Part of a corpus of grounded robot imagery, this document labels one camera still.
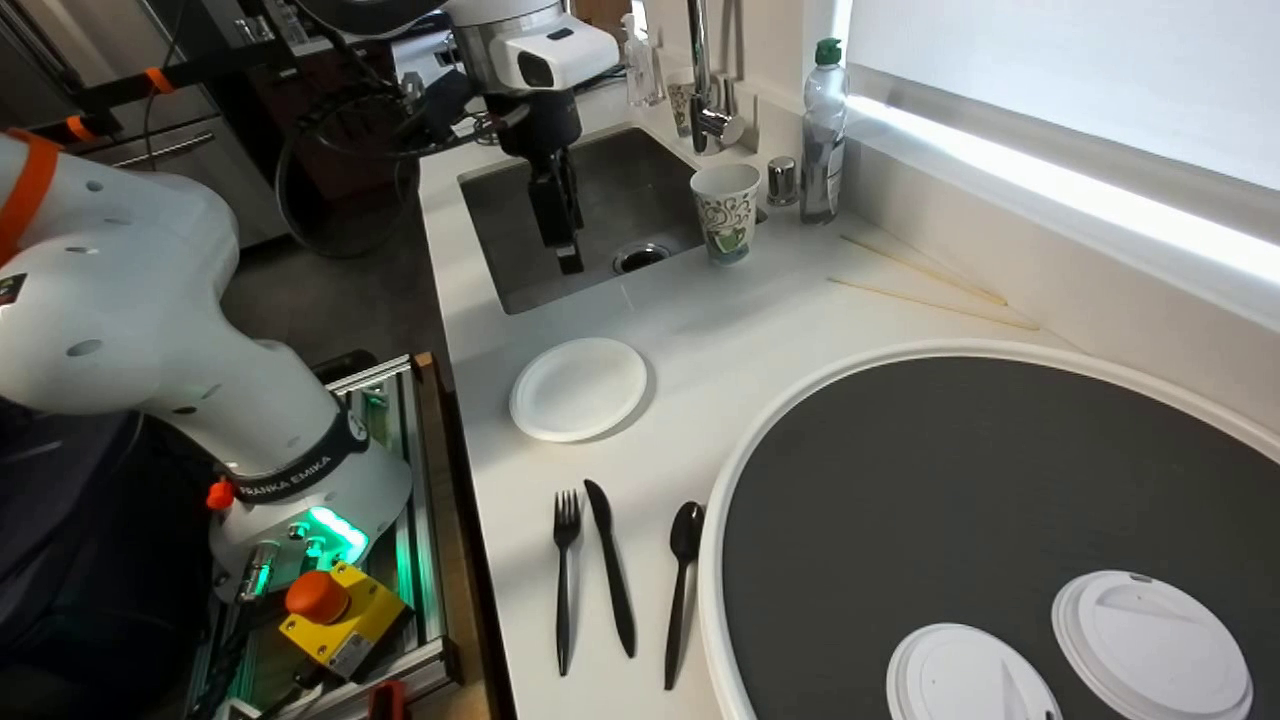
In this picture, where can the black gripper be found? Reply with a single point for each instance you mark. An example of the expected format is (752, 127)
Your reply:
(548, 134)

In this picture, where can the patterned paper coffee cup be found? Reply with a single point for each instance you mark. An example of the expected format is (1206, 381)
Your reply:
(727, 214)

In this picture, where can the white round plate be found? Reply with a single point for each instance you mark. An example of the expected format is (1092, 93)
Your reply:
(583, 389)

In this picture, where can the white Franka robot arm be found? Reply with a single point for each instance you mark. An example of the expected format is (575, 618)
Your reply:
(122, 294)

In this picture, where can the white plastic cup lid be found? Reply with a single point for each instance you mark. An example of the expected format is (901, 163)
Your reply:
(1152, 646)
(967, 678)

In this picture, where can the chrome gooseneck faucet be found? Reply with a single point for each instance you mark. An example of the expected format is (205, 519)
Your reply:
(715, 114)

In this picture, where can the small metal shaker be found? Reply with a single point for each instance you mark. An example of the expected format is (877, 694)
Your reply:
(781, 183)

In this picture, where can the clear bottle with green cap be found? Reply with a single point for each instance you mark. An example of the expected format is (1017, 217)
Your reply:
(820, 134)

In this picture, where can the metal framed robot cart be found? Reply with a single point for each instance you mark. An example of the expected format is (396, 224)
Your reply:
(434, 535)

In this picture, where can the black plastic fork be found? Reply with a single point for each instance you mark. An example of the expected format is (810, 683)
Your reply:
(565, 574)

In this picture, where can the black plastic knife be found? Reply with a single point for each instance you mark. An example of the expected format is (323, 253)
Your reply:
(610, 574)

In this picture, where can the black plastic spoon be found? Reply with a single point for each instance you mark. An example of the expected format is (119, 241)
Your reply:
(683, 560)

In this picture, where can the yellow emergency stop box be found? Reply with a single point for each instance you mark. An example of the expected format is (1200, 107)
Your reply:
(343, 621)

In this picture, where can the round black tray white rim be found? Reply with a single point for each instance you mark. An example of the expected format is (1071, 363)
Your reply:
(987, 492)

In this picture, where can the dark fabric mass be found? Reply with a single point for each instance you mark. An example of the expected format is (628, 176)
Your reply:
(92, 574)

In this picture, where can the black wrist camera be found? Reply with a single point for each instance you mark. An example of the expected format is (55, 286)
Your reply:
(443, 107)

